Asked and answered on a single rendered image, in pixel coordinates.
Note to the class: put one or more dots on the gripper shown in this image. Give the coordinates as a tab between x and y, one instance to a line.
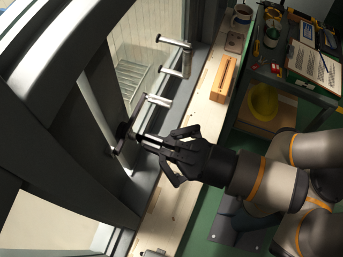
211	166

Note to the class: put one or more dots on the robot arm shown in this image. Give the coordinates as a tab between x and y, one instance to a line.
268	176

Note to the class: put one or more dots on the dark cockspur with silver grip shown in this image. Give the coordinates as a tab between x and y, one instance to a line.
138	109

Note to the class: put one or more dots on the grey glazed casement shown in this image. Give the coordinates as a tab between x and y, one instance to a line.
171	88

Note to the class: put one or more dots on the grey keeper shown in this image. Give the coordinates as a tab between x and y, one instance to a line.
108	151

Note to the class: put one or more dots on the orange slotted block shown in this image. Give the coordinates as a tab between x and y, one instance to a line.
221	85

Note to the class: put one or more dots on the yellow hard hat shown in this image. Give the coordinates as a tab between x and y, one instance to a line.
264	103

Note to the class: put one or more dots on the grey metal fitting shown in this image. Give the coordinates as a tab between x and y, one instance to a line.
151	253

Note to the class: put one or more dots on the brown cardboard box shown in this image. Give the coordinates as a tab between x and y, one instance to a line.
286	112

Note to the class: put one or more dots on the green trolley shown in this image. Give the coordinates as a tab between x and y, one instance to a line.
270	79

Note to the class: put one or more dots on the keys with red tag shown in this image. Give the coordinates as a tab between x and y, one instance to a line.
258	63

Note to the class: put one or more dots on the red padlock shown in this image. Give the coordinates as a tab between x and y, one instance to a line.
274	67

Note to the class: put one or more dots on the white label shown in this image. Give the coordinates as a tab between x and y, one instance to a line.
306	84

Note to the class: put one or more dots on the white mug with blue band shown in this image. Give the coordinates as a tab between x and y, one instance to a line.
241	17

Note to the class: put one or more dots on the brown clipboard with papers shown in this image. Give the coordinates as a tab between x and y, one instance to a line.
308	67

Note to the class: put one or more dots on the white round gauge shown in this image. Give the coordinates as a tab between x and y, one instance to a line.
276	25

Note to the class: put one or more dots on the blue pen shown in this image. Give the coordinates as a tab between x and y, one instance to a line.
323	60

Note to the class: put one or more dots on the white booklet with blue print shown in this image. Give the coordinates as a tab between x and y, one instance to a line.
307	32

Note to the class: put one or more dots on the dark pouch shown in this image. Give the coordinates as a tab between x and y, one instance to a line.
330	40

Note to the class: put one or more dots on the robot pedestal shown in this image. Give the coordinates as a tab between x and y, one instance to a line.
227	227

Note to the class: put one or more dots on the grey window frame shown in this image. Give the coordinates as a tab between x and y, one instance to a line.
34	112

